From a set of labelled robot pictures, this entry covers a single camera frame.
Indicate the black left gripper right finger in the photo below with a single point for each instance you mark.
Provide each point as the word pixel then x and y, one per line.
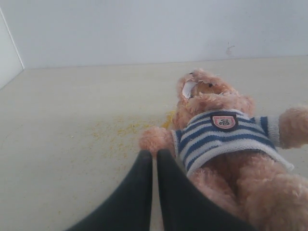
pixel 184 208

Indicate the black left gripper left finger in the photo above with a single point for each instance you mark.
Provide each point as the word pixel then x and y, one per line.
pixel 129 207

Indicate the tan teddy bear striped sweater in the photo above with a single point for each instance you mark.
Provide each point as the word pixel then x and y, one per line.
pixel 231 155

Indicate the spilled yellow millet grains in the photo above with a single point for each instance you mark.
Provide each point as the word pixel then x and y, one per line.
pixel 117 138

